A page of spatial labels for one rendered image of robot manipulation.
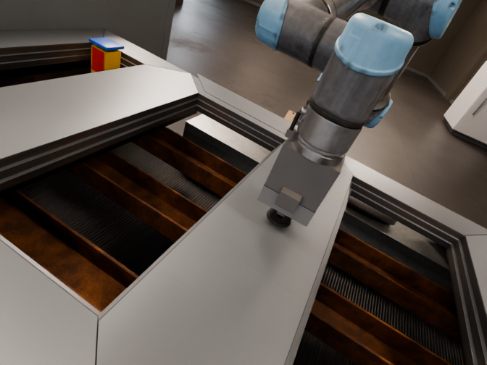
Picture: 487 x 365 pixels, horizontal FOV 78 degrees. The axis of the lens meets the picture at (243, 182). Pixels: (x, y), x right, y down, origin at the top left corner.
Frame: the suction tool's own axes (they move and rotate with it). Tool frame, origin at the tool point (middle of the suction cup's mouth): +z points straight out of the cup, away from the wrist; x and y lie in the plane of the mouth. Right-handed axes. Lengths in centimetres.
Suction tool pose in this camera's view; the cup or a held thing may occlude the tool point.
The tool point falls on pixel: (275, 222)
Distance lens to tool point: 51.3
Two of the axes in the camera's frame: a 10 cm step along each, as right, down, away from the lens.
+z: -3.1, 7.6, 5.8
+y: 8.7, 4.7, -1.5
